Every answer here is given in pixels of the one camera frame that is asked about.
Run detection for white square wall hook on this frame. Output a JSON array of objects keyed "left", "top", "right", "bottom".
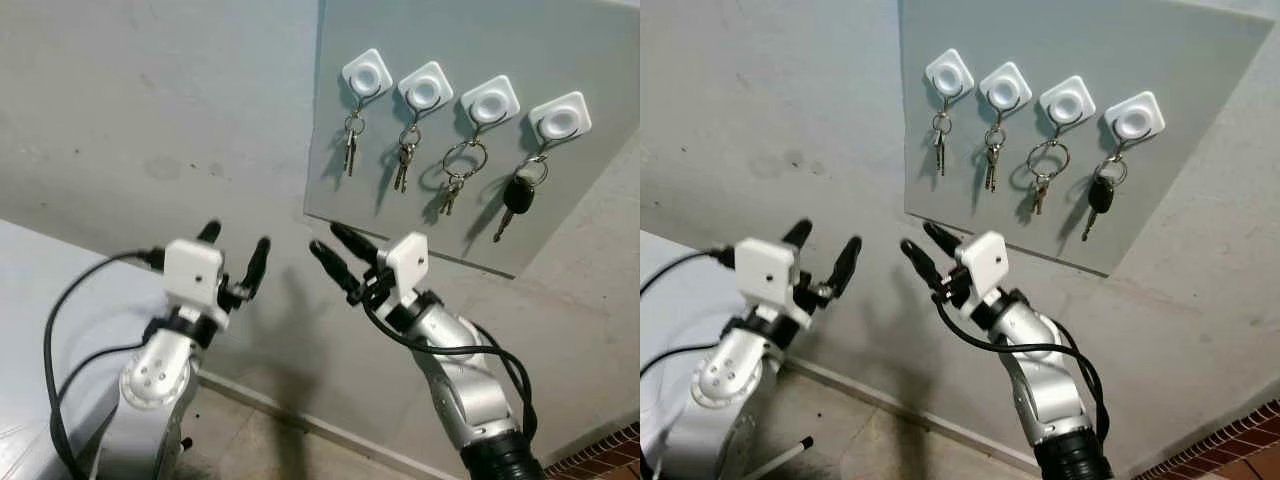
[
  {"left": 979, "top": 61, "right": 1033, "bottom": 115},
  {"left": 460, "top": 75, "right": 521, "bottom": 131},
  {"left": 1104, "top": 91, "right": 1166, "bottom": 148},
  {"left": 1039, "top": 75, "right": 1097, "bottom": 131},
  {"left": 341, "top": 48, "right": 394, "bottom": 103},
  {"left": 924, "top": 48, "right": 975, "bottom": 103},
  {"left": 527, "top": 91, "right": 593, "bottom": 148},
  {"left": 398, "top": 61, "right": 454, "bottom": 115}
]

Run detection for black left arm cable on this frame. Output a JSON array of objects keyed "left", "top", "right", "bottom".
[
  {"left": 43, "top": 248, "right": 167, "bottom": 480},
  {"left": 640, "top": 246, "right": 741, "bottom": 381}
]

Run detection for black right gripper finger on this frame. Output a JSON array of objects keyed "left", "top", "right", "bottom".
[
  {"left": 900, "top": 240, "right": 948, "bottom": 296},
  {"left": 330, "top": 222, "right": 383, "bottom": 269},
  {"left": 309, "top": 240, "right": 363, "bottom": 301},
  {"left": 922, "top": 222, "right": 967, "bottom": 259}
]

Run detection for small silver key bunch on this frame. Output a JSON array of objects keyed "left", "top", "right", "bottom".
[
  {"left": 983, "top": 124, "right": 1007, "bottom": 193},
  {"left": 392, "top": 122, "right": 421, "bottom": 194}
]

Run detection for red tiled wall edge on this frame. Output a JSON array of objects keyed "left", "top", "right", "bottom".
[
  {"left": 545, "top": 425, "right": 641, "bottom": 480},
  {"left": 1130, "top": 400, "right": 1280, "bottom": 480}
]

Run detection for grey wall board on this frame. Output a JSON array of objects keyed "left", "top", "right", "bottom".
[
  {"left": 897, "top": 0, "right": 1276, "bottom": 278},
  {"left": 303, "top": 0, "right": 641, "bottom": 279}
]

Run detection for keys on large ring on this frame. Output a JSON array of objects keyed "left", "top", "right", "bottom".
[
  {"left": 1026, "top": 138, "right": 1071, "bottom": 216},
  {"left": 438, "top": 138, "right": 489, "bottom": 217}
]

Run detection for two silver keys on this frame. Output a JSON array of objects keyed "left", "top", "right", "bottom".
[
  {"left": 931, "top": 110, "right": 953, "bottom": 178},
  {"left": 343, "top": 112, "right": 367, "bottom": 178}
]

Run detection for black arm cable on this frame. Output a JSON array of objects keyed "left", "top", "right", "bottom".
[
  {"left": 43, "top": 248, "right": 167, "bottom": 480},
  {"left": 640, "top": 246, "right": 741, "bottom": 381},
  {"left": 364, "top": 298, "right": 538, "bottom": 443},
  {"left": 938, "top": 298, "right": 1108, "bottom": 441}
]

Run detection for black car key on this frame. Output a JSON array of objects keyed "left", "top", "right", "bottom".
[
  {"left": 492, "top": 155, "right": 549, "bottom": 244},
  {"left": 1080, "top": 155, "right": 1129, "bottom": 242}
]

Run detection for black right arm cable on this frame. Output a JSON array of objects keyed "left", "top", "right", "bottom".
[
  {"left": 364, "top": 298, "right": 538, "bottom": 443},
  {"left": 938, "top": 298, "right": 1108, "bottom": 441}
]

